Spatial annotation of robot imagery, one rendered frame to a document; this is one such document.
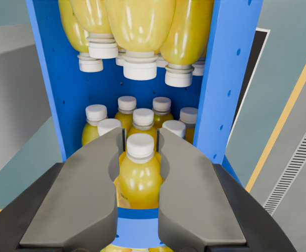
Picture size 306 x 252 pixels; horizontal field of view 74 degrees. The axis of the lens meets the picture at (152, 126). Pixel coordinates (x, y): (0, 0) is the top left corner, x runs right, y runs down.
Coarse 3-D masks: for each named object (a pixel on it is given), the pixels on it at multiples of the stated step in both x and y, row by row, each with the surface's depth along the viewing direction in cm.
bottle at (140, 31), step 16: (112, 0) 18; (128, 0) 18; (144, 0) 17; (160, 0) 18; (112, 16) 19; (128, 16) 18; (144, 16) 18; (160, 16) 19; (112, 32) 21; (128, 32) 19; (144, 32) 19; (160, 32) 20; (128, 48) 21; (144, 48) 21
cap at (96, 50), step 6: (90, 42) 26; (90, 48) 26; (96, 48) 26; (102, 48) 26; (108, 48) 26; (114, 48) 26; (90, 54) 27; (96, 54) 26; (102, 54) 26; (108, 54) 26; (114, 54) 27
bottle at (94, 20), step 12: (72, 0) 23; (84, 0) 22; (96, 0) 22; (84, 12) 23; (96, 12) 22; (84, 24) 24; (96, 24) 24; (108, 24) 24; (96, 36) 25; (108, 36) 25
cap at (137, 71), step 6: (126, 66) 23; (132, 66) 22; (138, 66) 22; (144, 66) 22; (150, 66) 22; (156, 66) 23; (126, 72) 23; (132, 72) 22; (138, 72) 22; (144, 72) 22; (150, 72) 23; (132, 78) 23; (138, 78) 22; (144, 78) 23; (150, 78) 23
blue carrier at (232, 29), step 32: (32, 0) 24; (224, 0) 16; (256, 0) 19; (224, 32) 17; (64, 64) 33; (224, 64) 19; (64, 96) 34; (96, 96) 42; (160, 96) 47; (192, 96) 42; (224, 96) 21; (64, 128) 35; (224, 128) 25; (64, 160) 36; (128, 224) 27
